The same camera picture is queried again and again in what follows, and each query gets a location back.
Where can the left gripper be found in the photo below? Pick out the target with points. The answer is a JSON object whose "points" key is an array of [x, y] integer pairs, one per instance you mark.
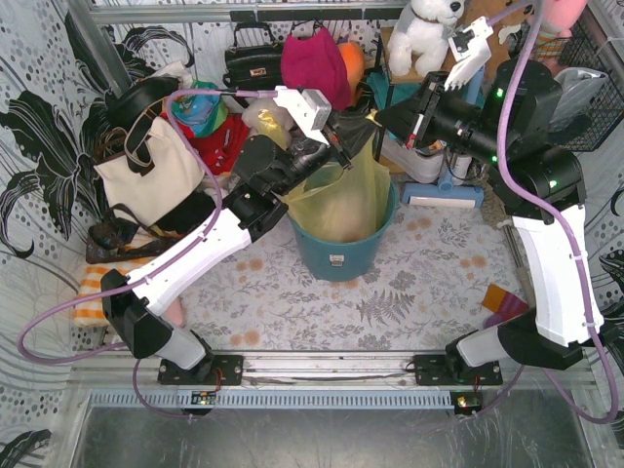
{"points": [[336, 147]]}

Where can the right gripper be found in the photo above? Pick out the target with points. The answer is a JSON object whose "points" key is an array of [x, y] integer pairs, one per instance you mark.
{"points": [[428, 108]]}

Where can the yellow trash bag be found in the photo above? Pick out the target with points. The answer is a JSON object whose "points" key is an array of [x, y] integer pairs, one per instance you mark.
{"points": [[342, 206]]}

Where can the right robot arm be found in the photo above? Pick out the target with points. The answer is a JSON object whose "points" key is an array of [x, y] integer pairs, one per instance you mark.
{"points": [[542, 189]]}

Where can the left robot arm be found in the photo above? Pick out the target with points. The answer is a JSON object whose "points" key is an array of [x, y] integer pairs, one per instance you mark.
{"points": [[134, 303]]}

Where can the magenta fuzzy bag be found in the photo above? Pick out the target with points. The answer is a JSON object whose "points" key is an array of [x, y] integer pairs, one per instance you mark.
{"points": [[316, 63]]}

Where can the teal trash bin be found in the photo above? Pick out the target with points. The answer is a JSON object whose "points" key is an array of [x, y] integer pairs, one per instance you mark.
{"points": [[342, 262]]}

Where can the colorful patterned bag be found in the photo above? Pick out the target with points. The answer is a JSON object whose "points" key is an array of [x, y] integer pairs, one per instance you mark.
{"points": [[199, 115]]}

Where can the cream canvas tote bag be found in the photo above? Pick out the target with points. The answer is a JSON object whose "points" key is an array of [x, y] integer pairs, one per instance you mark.
{"points": [[152, 191]]}

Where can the brown patterned bag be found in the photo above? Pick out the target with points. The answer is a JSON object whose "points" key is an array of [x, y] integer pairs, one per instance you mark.
{"points": [[110, 241]]}

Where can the black shelf rack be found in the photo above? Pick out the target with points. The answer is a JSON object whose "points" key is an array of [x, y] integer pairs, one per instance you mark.
{"points": [[382, 66]]}

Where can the teal folded cloth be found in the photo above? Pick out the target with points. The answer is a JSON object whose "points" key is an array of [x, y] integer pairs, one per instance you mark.
{"points": [[379, 86]]}

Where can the orange plush toy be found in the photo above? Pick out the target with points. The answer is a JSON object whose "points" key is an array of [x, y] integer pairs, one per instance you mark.
{"points": [[354, 61]]}

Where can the white husky plush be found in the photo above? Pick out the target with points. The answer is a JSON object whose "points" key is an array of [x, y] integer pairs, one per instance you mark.
{"points": [[420, 37]]}

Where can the white lamb plush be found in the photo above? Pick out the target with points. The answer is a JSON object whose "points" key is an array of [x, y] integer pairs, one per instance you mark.
{"points": [[264, 117]]}

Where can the black leather handbag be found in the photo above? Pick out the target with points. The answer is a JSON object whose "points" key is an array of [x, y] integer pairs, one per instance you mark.
{"points": [[253, 68]]}

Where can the brown dog plush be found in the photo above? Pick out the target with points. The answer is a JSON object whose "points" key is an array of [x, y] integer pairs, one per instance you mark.
{"points": [[502, 30]]}

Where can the red cloth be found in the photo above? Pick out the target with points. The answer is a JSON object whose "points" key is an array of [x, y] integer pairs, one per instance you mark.
{"points": [[220, 150]]}

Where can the silver pouch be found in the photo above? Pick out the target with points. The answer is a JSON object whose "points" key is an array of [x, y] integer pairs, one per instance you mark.
{"points": [[579, 86]]}

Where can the pink plush toy top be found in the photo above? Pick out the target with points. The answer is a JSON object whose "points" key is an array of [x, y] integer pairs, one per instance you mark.
{"points": [[559, 16]]}

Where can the purple orange toy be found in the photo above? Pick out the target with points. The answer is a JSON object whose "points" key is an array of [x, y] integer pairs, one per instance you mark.
{"points": [[502, 306]]}

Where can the pink cylinder toy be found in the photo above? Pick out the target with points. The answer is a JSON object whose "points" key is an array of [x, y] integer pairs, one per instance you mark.
{"points": [[175, 314]]}

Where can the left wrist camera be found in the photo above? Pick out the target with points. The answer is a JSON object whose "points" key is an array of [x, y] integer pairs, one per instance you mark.
{"points": [[309, 109]]}

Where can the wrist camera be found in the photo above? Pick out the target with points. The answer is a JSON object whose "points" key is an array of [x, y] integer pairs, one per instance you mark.
{"points": [[309, 109], [471, 52]]}

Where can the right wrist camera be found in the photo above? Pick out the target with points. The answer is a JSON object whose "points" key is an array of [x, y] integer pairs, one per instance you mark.
{"points": [[471, 52]]}

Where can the black wire basket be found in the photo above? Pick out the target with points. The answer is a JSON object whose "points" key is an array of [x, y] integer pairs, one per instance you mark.
{"points": [[590, 112]]}

